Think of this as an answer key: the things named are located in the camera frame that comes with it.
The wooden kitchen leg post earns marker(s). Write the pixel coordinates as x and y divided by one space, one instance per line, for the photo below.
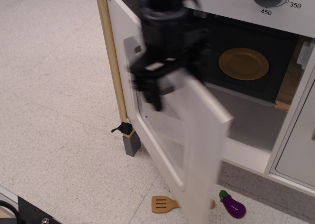
112 57

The grey leg foot cap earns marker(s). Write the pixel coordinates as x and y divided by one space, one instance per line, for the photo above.
132 144

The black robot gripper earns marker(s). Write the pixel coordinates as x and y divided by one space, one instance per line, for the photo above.
172 41

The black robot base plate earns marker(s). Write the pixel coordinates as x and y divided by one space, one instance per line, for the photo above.
26 213

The wooden toy spatula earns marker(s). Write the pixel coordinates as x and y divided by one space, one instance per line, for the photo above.
161 204

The white toy kitchen cabinet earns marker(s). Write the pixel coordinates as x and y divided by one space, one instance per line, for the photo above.
265 110

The white toy oven door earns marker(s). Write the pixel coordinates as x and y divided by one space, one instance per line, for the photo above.
186 137

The yellow toy plate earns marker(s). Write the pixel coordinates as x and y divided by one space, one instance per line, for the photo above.
243 64

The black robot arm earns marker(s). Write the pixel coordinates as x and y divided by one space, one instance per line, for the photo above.
167 0

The white right cabinet door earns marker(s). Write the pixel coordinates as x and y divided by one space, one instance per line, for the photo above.
297 160

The purple toy eggplant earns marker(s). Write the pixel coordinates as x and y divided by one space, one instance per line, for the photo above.
233 207

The grey oven door handle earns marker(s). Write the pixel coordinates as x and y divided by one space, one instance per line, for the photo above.
133 52

